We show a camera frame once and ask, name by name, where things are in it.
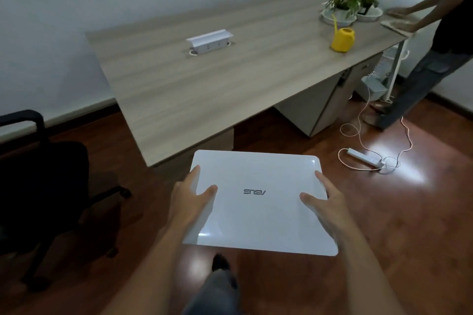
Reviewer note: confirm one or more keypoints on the person's right hand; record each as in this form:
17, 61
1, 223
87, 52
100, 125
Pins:
334, 215

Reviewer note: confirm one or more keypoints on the person's right thumb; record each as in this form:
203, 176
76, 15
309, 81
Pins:
312, 206

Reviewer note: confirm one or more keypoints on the person's left forearm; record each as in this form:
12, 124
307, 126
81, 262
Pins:
155, 270

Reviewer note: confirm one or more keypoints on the white desk leg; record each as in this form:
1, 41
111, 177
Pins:
395, 67

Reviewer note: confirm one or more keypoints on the black office chair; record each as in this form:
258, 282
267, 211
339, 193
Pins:
44, 185

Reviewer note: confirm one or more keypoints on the white pop-up socket box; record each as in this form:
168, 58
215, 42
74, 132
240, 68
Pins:
208, 41

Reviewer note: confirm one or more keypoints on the wooden drawer cabinet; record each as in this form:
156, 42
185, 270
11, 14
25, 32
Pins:
317, 104

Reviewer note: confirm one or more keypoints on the person's black shoe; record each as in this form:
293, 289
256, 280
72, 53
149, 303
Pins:
221, 262

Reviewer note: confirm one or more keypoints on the white laptop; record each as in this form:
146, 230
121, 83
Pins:
258, 215

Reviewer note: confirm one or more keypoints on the grey box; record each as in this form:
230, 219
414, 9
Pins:
375, 86

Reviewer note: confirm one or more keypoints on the person's grey trouser leg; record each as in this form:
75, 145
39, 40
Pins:
216, 296

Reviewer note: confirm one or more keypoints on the white power strip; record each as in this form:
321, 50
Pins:
364, 157

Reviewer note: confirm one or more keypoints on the yellow watering can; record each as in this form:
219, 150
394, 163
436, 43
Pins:
343, 41

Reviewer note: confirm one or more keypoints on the wooden desk side panel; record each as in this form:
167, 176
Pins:
196, 150

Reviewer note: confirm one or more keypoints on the person's left hand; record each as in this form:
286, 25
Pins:
186, 202

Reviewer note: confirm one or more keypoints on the person's left thumb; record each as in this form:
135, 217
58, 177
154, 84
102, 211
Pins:
208, 196

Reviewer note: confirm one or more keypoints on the person's right forearm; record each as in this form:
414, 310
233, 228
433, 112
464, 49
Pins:
366, 278

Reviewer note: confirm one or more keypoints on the beige cleaning cloth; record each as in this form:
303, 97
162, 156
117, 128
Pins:
388, 25

